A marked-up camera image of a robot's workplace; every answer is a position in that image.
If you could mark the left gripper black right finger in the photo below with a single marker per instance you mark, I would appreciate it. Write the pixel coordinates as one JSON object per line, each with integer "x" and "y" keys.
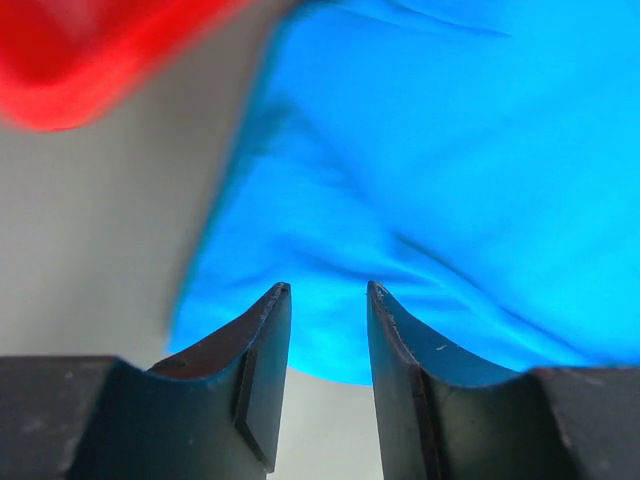
{"x": 445, "y": 413}

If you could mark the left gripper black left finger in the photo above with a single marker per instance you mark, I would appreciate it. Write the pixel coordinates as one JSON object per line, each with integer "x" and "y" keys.
{"x": 211, "y": 411}

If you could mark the blue t shirt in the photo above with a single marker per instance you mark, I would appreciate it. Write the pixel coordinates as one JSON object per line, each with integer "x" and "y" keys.
{"x": 480, "y": 159}

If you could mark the red plastic bin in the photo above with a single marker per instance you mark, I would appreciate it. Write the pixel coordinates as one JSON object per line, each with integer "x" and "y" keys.
{"x": 64, "y": 63}

